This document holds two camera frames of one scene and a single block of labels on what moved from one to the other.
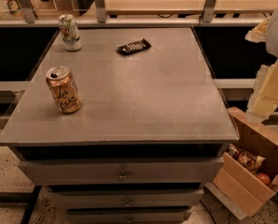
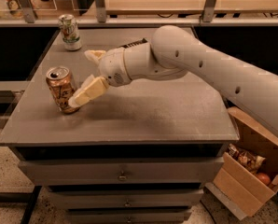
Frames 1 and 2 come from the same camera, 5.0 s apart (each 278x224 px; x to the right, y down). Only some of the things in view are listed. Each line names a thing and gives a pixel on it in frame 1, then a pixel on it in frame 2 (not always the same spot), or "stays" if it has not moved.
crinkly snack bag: x=250 y=161 stays
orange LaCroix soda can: x=63 y=90 stays
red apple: x=265 y=178 stays
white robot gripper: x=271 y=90 to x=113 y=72
